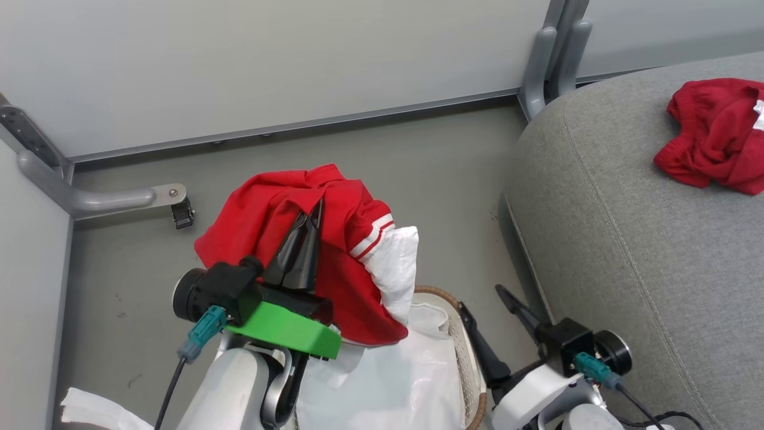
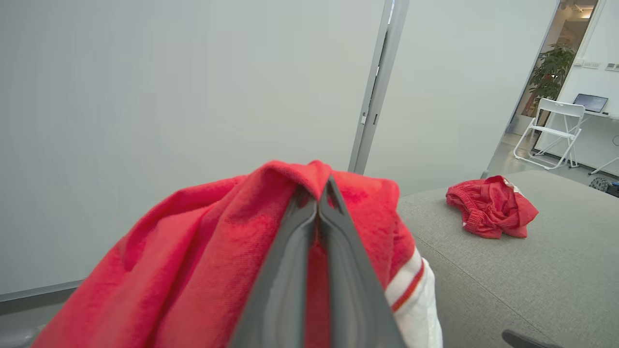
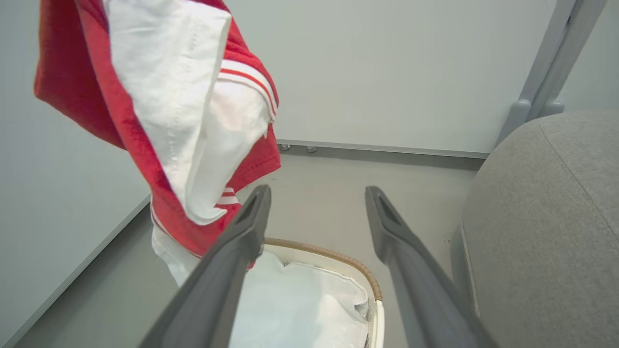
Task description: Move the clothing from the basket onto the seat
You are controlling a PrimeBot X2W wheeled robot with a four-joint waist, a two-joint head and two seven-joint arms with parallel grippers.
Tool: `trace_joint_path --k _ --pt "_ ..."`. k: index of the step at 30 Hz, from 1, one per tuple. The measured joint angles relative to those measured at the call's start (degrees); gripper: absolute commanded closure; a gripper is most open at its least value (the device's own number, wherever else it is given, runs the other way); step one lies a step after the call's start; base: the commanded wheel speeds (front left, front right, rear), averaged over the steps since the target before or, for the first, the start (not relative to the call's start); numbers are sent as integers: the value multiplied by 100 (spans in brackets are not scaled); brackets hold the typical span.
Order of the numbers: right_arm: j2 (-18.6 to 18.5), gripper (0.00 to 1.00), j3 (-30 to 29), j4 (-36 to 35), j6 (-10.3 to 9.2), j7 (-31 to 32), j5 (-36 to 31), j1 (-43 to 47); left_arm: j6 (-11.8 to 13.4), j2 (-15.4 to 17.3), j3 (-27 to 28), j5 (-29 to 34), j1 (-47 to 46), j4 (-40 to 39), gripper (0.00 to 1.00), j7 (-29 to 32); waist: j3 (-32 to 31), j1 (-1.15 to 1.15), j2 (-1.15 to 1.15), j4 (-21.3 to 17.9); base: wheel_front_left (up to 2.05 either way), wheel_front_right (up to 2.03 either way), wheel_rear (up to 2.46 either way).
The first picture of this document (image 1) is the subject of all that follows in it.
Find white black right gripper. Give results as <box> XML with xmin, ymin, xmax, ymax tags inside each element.
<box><xmin>457</xmin><ymin>284</ymin><xmax>584</xmax><ymax>430</ymax></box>

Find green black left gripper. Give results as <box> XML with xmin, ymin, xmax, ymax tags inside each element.
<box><xmin>225</xmin><ymin>198</ymin><xmax>343</xmax><ymax>361</ymax></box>

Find red jacket white sleeves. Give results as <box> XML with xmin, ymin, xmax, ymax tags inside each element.
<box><xmin>194</xmin><ymin>164</ymin><xmax>420</xmax><ymax>348</ymax></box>

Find red shorts white stripe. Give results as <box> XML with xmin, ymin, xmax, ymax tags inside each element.
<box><xmin>653</xmin><ymin>78</ymin><xmax>764</xmax><ymax>196</ymax></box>

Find grey fabric sofa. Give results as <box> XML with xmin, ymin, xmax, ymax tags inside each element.
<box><xmin>498</xmin><ymin>51</ymin><xmax>764</xmax><ymax>430</ymax></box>

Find white laundry basket wicker rim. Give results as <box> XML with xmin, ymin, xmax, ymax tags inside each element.
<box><xmin>411</xmin><ymin>285</ymin><xmax>488</xmax><ymax>430</ymax></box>

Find white garment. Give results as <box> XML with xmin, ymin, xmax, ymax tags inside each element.
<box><xmin>295</xmin><ymin>303</ymin><xmax>467</xmax><ymax>430</ymax></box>

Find black caster wheel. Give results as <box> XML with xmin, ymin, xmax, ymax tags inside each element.
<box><xmin>171</xmin><ymin>196</ymin><xmax>196</xmax><ymax>231</ymax></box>

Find long grey partition foot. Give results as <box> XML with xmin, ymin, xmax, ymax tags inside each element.
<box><xmin>17</xmin><ymin>149</ymin><xmax>187</xmax><ymax>220</ymax></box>

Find white crumpled cloth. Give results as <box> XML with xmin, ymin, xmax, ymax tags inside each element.
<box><xmin>59</xmin><ymin>387</ymin><xmax>155</xmax><ymax>430</ymax></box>

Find short grey partition foot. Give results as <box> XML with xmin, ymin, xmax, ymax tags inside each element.
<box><xmin>555</xmin><ymin>19</ymin><xmax>593</xmax><ymax>99</ymax></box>
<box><xmin>518</xmin><ymin>26</ymin><xmax>558</xmax><ymax>122</ymax></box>

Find right black cable teal connector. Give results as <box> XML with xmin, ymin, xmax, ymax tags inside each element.
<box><xmin>574</xmin><ymin>352</ymin><xmax>709</xmax><ymax>430</ymax></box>

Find black cable teal connector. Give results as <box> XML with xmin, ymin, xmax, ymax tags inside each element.
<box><xmin>574</xmin><ymin>352</ymin><xmax>709</xmax><ymax>430</ymax></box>
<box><xmin>154</xmin><ymin>305</ymin><xmax>229</xmax><ymax>430</ymax></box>

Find aluminium partition bottom rail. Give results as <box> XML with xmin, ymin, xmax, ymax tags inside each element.
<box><xmin>67</xmin><ymin>88</ymin><xmax>521</xmax><ymax>165</ymax></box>

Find left black cable teal connector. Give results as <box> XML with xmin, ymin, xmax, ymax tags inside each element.
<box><xmin>154</xmin><ymin>305</ymin><xmax>229</xmax><ymax>430</ymax></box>

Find grey partition post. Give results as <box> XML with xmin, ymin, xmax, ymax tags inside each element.
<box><xmin>542</xmin><ymin>0</ymin><xmax>592</xmax><ymax>36</ymax></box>

